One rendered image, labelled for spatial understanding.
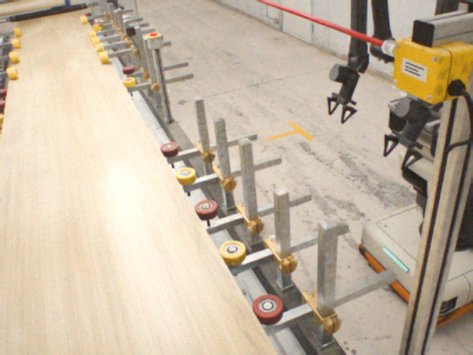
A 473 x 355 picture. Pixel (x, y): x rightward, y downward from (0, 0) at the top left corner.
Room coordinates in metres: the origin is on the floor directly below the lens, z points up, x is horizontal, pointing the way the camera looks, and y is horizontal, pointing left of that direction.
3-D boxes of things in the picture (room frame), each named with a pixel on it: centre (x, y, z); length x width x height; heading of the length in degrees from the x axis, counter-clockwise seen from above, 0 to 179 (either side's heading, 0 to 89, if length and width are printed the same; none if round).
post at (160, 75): (2.45, 0.39, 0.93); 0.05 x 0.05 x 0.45; 19
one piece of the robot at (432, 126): (1.57, -0.75, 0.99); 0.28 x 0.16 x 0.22; 19
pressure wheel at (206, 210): (1.27, 0.13, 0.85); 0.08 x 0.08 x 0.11
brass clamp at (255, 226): (1.30, -0.02, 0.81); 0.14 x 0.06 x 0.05; 19
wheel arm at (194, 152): (1.80, 0.11, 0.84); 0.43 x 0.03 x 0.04; 109
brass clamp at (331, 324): (0.83, -0.19, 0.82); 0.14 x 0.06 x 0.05; 19
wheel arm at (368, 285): (0.86, -0.22, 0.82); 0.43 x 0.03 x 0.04; 109
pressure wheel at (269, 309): (0.79, -0.04, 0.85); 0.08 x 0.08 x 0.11
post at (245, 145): (1.28, -0.03, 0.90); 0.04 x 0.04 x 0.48; 19
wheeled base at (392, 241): (1.67, -1.03, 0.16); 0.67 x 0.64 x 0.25; 109
